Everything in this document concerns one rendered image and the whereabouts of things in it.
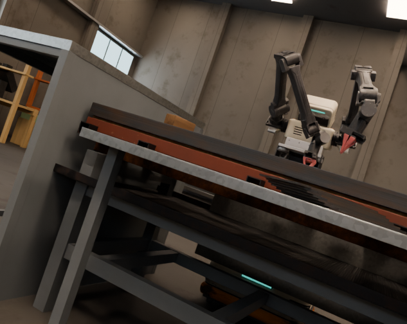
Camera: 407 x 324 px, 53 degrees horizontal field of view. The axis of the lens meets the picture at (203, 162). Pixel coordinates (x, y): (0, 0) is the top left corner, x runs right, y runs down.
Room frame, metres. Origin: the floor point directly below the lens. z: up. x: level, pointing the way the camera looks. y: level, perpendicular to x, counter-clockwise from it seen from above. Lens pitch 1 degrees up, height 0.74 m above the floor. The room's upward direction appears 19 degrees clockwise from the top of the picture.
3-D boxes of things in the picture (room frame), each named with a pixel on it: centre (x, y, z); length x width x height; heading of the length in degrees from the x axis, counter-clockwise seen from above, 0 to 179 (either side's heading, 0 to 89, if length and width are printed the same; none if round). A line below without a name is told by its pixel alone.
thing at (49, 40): (2.25, 0.61, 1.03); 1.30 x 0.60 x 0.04; 155
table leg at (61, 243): (1.68, 0.43, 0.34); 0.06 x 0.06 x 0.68; 65
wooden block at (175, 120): (1.66, 0.14, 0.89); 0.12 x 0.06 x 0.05; 138
